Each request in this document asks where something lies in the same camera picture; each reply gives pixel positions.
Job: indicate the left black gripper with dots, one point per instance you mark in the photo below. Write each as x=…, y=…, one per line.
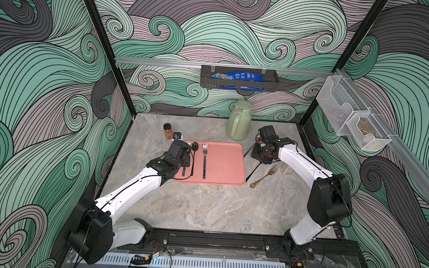
x=187, y=160

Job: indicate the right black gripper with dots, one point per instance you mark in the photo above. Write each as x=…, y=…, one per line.
x=258, y=154

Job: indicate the black spoon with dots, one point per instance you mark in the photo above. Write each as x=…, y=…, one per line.
x=253, y=171
x=194, y=148

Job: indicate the silver fork dark handle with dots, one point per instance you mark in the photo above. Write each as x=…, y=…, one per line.
x=205, y=151

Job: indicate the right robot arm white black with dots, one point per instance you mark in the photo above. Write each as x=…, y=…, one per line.
x=329, y=199

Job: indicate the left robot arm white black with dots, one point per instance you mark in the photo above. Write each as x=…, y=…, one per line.
x=94, y=229

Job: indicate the gold ornate fork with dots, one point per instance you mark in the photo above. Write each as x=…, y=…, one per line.
x=271, y=172

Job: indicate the orange spice jar black lid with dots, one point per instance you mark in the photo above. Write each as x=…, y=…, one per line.
x=168, y=131

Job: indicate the green thermos jug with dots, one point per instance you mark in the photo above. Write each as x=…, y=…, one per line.
x=239, y=123

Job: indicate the pink plastic tray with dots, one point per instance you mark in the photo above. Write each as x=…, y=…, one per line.
x=225, y=165

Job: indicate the blue snack bag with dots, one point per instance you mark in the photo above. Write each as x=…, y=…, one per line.
x=238, y=80

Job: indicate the black wire wall basket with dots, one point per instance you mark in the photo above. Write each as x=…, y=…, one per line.
x=270, y=84

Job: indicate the clear plastic wall bin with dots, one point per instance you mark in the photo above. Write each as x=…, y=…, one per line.
x=349, y=115

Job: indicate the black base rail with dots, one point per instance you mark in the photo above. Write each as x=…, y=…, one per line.
x=271, y=246

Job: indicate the white perforated cable duct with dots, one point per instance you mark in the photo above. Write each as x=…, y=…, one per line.
x=203, y=262

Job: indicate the aluminium rail right wall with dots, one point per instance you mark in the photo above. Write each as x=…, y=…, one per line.
x=411, y=163

